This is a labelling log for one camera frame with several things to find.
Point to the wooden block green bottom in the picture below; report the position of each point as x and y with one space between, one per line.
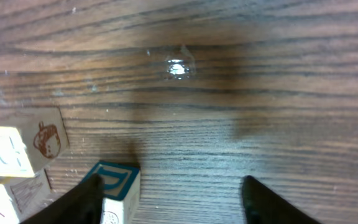
30 139

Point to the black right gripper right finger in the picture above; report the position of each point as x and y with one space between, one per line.
264 206

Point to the wooden block red edge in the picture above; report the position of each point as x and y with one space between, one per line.
20 198

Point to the blue letter P block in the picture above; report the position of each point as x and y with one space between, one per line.
121 191

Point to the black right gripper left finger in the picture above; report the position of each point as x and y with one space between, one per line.
81 205

